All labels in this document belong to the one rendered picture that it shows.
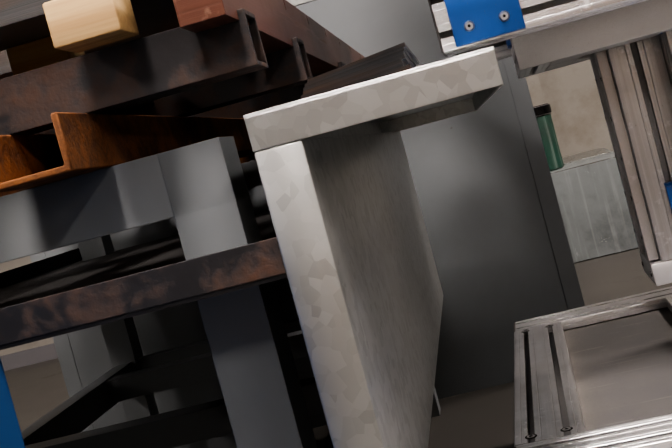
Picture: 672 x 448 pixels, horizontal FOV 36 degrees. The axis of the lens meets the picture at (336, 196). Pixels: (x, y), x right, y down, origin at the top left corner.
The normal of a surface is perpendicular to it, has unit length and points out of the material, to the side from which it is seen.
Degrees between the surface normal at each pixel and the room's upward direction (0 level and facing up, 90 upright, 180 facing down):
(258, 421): 90
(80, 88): 90
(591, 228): 90
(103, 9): 90
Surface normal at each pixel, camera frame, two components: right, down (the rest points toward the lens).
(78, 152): 0.96, -0.25
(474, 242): -0.12, 0.07
